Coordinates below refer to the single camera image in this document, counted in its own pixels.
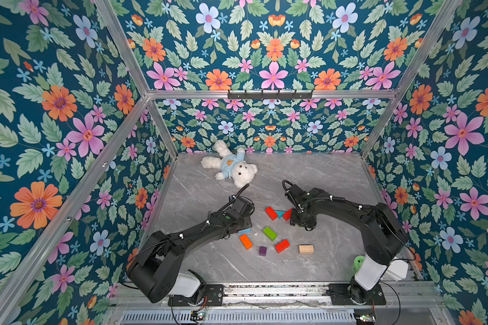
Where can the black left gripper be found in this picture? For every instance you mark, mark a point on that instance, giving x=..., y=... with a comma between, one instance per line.
x=248, y=221

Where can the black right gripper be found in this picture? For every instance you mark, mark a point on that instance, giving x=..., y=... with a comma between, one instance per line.
x=303, y=219

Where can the light blue block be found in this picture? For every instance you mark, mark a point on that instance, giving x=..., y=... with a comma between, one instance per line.
x=246, y=231

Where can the red block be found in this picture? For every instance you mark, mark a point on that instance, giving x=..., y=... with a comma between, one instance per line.
x=282, y=246
x=271, y=213
x=287, y=215

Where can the natural wood block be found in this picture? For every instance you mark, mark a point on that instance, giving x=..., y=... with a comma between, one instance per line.
x=306, y=249

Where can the green block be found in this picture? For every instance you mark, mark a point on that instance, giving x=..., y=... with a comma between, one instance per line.
x=269, y=233

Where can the teal triangle block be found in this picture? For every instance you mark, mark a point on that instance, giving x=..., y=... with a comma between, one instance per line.
x=279, y=214

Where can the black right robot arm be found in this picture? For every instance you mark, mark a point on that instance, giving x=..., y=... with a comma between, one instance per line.
x=382, y=235

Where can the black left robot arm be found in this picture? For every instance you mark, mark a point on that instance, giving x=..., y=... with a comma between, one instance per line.
x=155, y=268

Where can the orange block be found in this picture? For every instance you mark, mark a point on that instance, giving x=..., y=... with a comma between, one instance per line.
x=247, y=243

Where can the purple cube block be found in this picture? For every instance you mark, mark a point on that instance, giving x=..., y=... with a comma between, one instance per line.
x=262, y=251

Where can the white teddy bear blue shirt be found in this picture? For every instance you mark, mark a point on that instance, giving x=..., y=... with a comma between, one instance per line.
x=230, y=165

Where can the left small circuit board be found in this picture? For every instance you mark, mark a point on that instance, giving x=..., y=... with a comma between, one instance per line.
x=198, y=316

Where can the small circuit board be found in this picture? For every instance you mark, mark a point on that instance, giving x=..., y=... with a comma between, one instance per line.
x=364, y=319
x=198, y=316

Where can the right small circuit board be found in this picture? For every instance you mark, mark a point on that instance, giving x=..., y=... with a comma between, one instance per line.
x=364, y=319

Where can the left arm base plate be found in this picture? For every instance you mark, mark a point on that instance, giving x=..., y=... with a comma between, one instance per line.
x=206, y=295

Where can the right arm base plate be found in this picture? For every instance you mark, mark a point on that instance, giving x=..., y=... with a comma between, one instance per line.
x=337, y=293

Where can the white vented cable duct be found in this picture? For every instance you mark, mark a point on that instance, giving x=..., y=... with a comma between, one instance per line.
x=241, y=317

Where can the black hook rail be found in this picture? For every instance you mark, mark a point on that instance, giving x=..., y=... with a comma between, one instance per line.
x=269, y=95

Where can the aluminium front rail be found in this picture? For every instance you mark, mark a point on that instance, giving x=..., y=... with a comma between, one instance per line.
x=403, y=294

